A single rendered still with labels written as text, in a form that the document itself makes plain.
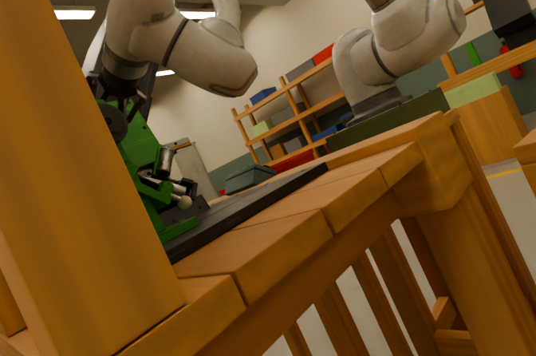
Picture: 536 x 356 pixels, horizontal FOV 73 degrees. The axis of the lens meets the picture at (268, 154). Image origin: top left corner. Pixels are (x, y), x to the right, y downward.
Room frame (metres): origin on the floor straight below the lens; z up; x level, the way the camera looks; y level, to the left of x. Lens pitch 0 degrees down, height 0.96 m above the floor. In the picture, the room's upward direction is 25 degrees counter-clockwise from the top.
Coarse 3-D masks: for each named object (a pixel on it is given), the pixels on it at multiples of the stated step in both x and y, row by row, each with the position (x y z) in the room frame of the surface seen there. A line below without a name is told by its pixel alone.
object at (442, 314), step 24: (480, 168) 1.15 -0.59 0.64; (480, 192) 1.12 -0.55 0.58; (384, 240) 1.12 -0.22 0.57; (504, 240) 1.12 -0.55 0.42; (384, 264) 1.14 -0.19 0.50; (408, 264) 1.16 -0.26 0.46; (432, 264) 1.30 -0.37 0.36; (408, 288) 1.12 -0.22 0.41; (432, 288) 1.33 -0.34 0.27; (528, 288) 1.11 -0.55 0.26; (408, 312) 1.14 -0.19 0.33; (432, 312) 1.24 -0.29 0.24; (456, 312) 1.30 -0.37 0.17; (432, 336) 1.13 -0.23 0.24; (456, 336) 1.08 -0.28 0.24
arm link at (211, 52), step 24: (216, 0) 0.77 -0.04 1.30; (192, 24) 0.66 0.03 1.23; (216, 24) 0.68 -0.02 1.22; (192, 48) 0.64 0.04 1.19; (216, 48) 0.66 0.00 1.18; (240, 48) 0.69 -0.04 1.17; (192, 72) 0.66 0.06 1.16; (216, 72) 0.66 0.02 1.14; (240, 72) 0.68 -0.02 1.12; (240, 96) 0.73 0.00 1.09
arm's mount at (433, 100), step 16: (432, 96) 1.10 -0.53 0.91; (384, 112) 1.01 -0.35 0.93; (400, 112) 0.98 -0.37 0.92; (416, 112) 0.99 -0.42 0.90; (432, 112) 1.06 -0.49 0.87; (352, 128) 1.09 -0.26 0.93; (368, 128) 1.06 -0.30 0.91; (384, 128) 1.02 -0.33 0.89; (336, 144) 1.15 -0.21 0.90; (352, 144) 1.11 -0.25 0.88
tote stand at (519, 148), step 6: (534, 132) 0.68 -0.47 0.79; (528, 138) 0.66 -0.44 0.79; (534, 138) 0.64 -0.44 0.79; (516, 144) 0.65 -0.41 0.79; (522, 144) 0.63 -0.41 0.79; (528, 144) 0.63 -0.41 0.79; (534, 144) 0.62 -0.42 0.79; (516, 150) 0.64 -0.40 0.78; (522, 150) 0.63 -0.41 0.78; (528, 150) 0.63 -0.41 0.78; (534, 150) 0.62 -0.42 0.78; (516, 156) 0.65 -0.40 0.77; (522, 156) 0.64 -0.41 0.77; (528, 156) 0.63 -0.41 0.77; (534, 156) 0.62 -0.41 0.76; (522, 162) 0.64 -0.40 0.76; (528, 162) 0.63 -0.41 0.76; (534, 162) 0.63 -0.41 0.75; (522, 168) 0.65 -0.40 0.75; (528, 168) 0.64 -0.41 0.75; (534, 168) 0.63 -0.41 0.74; (528, 174) 0.64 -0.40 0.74; (534, 174) 0.63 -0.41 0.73; (528, 180) 0.65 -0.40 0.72; (534, 180) 0.64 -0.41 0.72; (534, 186) 0.64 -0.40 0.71; (534, 192) 0.64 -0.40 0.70
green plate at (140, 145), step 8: (112, 104) 0.98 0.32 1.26; (128, 104) 1.01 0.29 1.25; (128, 112) 0.99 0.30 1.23; (136, 112) 1.01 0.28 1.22; (136, 120) 0.99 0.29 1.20; (128, 128) 0.97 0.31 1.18; (136, 128) 0.98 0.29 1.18; (144, 128) 0.99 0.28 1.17; (128, 136) 0.95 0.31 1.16; (136, 136) 0.96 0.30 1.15; (144, 136) 0.98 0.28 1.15; (152, 136) 0.99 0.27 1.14; (128, 144) 0.94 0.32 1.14; (136, 144) 0.95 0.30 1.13; (144, 144) 0.96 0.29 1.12; (152, 144) 0.98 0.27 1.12; (128, 152) 0.93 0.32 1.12; (136, 152) 0.94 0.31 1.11; (144, 152) 0.95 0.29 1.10; (152, 152) 0.96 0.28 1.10; (136, 160) 0.93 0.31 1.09; (144, 160) 0.94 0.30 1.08; (152, 160) 0.95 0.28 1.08
